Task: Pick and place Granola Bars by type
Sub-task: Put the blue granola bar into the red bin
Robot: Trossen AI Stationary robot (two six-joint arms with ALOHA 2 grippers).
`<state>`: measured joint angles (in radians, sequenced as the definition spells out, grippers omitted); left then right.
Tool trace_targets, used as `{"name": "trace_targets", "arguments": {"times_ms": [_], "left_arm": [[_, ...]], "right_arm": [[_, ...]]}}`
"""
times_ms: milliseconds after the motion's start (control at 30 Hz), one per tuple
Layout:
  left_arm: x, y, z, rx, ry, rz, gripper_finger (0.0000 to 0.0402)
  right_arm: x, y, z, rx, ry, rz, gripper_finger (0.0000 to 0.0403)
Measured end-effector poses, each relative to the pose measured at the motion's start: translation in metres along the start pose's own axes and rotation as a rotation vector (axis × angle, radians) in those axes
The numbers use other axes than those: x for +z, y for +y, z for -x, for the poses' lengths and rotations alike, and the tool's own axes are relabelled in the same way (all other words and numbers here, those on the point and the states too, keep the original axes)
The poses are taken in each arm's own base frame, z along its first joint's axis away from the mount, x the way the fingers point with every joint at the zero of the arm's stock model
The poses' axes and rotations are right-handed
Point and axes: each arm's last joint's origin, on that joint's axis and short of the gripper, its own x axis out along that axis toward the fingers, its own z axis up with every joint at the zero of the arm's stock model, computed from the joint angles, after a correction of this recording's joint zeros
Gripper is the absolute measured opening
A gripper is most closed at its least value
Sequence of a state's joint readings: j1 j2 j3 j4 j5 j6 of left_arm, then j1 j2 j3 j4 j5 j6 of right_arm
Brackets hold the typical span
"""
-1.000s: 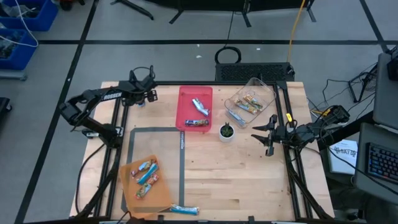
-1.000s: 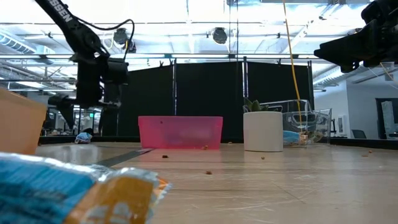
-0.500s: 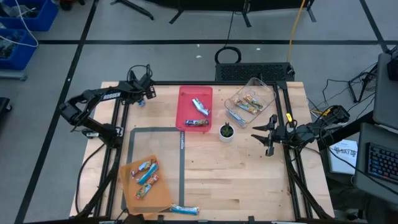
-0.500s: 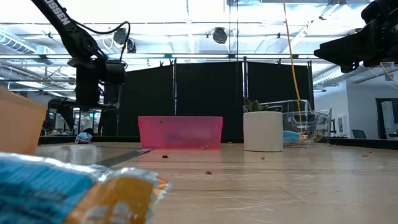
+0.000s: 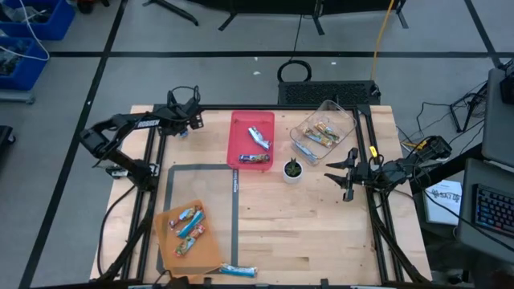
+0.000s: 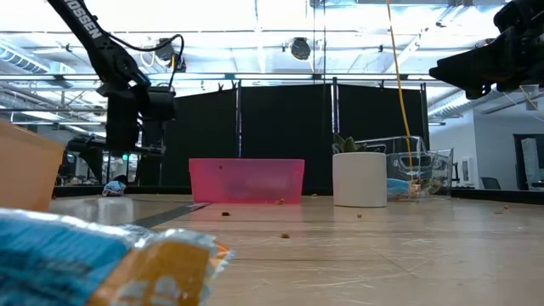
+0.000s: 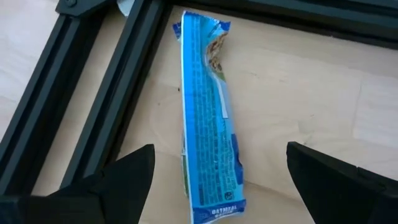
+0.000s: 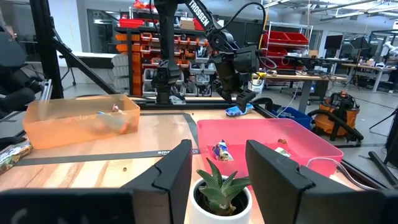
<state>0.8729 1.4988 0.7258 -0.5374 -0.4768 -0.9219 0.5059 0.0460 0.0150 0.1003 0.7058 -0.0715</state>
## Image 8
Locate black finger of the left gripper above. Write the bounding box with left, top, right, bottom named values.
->
left=235, top=89, right=257, bottom=112
left=212, top=79, right=233, bottom=103

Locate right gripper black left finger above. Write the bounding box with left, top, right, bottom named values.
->
left=121, top=139, right=194, bottom=224

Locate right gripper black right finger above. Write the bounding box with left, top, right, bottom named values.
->
left=245, top=139, right=383, bottom=224

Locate blue Quaker granola bar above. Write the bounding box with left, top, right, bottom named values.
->
left=212, top=139, right=234, bottom=162

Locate silver blue granola bar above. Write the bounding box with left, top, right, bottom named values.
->
left=0, top=139, right=34, bottom=174

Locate red plastic bin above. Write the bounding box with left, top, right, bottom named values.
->
left=197, top=118, right=345, bottom=180

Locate succulent in white pot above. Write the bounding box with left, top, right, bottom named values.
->
left=185, top=157, right=253, bottom=224

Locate shelf with red bins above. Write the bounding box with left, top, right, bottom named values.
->
left=262, top=21, right=314, bottom=68

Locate blue storage bin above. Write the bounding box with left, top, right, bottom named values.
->
left=272, top=106, right=312, bottom=129

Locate clear plastic bin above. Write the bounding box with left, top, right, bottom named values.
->
left=306, top=156, right=377, bottom=191

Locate cardboard box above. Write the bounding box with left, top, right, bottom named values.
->
left=179, top=17, right=196, bottom=31

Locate wooden work table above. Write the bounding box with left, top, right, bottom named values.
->
left=253, top=72, right=348, bottom=114

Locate black-bordered mesh mat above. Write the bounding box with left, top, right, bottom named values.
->
left=14, top=111, right=202, bottom=167

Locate orange black shop vacuum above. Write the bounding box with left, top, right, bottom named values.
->
left=307, top=91, right=365, bottom=143

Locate black monitor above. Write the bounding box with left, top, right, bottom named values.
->
left=324, top=34, right=343, bottom=50

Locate rack with orange drawers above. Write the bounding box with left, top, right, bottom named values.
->
left=113, top=26, right=218, bottom=98

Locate black floor stand leg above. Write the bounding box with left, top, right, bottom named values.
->
left=368, top=151, right=398, bottom=187

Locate red storage bin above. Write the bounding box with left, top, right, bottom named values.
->
left=119, top=17, right=146, bottom=29

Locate orange plastic bin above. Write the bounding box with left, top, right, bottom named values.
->
left=22, top=94, right=141, bottom=150

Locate black aluminium table frame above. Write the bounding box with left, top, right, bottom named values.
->
left=29, top=0, right=398, bottom=190

